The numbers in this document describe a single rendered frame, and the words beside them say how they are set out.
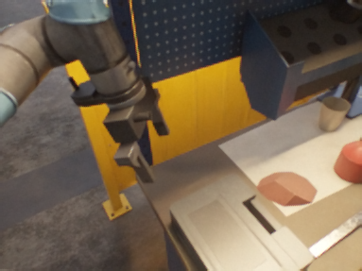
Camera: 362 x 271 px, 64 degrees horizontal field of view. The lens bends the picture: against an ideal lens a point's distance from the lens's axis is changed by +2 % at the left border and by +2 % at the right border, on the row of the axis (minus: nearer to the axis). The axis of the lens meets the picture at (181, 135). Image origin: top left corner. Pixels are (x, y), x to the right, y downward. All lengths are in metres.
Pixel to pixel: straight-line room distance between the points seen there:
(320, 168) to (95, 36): 0.72
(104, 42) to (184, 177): 0.50
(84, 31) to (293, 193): 0.61
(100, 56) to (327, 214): 0.65
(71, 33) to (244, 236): 0.50
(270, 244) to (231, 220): 0.09
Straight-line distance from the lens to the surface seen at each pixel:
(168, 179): 0.83
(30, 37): 0.48
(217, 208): 0.69
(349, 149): 0.88
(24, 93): 0.42
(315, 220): 0.81
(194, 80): 1.65
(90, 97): 0.51
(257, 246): 0.65
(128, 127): 0.47
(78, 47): 0.45
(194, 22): 0.71
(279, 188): 0.81
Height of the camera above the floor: 1.59
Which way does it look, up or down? 42 degrees down
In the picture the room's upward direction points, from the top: 3 degrees counter-clockwise
